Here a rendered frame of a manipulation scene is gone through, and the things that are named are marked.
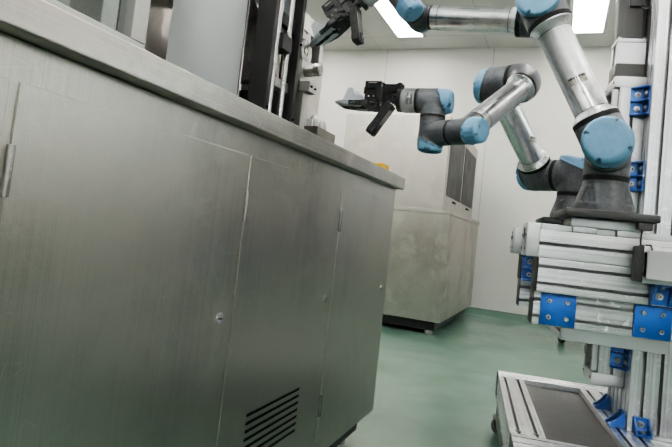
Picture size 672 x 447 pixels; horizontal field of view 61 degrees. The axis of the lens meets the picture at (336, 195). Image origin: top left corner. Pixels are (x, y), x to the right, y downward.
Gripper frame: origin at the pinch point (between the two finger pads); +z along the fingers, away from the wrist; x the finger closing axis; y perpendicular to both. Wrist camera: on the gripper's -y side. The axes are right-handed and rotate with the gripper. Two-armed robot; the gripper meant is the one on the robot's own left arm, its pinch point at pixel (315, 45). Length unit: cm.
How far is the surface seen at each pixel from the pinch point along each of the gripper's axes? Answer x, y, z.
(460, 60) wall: -449, 132, -60
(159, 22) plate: 29.7, 21.4, 30.1
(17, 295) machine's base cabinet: 115, -67, 27
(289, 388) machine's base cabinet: 41, -87, 43
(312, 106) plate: -82, 23, 29
